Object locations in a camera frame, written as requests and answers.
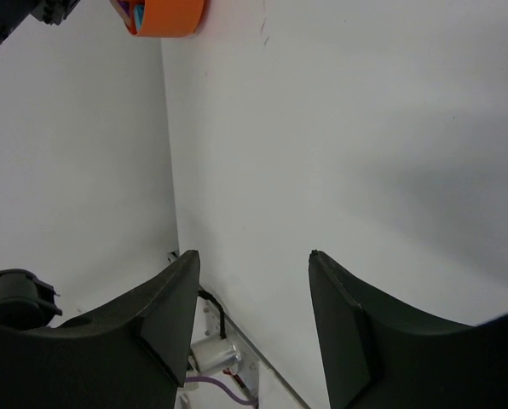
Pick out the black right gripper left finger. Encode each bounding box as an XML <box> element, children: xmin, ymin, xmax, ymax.
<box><xmin>0</xmin><ymin>251</ymin><xmax>200</xmax><ymax>408</ymax></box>

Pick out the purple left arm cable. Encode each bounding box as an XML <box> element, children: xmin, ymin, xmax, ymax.
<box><xmin>184</xmin><ymin>374</ymin><xmax>259</xmax><ymax>406</ymax></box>

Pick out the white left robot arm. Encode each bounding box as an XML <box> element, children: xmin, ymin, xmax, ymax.
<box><xmin>0</xmin><ymin>0</ymin><xmax>78</xmax><ymax>331</ymax></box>

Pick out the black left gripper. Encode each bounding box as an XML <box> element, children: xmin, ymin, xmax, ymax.
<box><xmin>0</xmin><ymin>0</ymin><xmax>79</xmax><ymax>46</ymax></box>

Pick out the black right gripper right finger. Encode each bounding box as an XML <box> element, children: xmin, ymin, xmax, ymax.
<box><xmin>309</xmin><ymin>251</ymin><xmax>508</xmax><ymax>408</ymax></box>

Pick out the purple rounded flower lego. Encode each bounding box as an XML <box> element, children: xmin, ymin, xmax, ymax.
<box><xmin>110</xmin><ymin>0</ymin><xmax>131</xmax><ymax>21</ymax></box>

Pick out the teal 2x4 lego brick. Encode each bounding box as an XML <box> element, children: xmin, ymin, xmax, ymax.
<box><xmin>133</xmin><ymin>4</ymin><xmax>145</xmax><ymax>32</ymax></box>

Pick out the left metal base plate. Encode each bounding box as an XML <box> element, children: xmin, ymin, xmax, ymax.
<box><xmin>175</xmin><ymin>287</ymin><xmax>309</xmax><ymax>408</ymax></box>

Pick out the orange divided round container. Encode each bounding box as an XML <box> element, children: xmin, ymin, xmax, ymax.
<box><xmin>124</xmin><ymin>0</ymin><xmax>205</xmax><ymax>38</ymax></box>

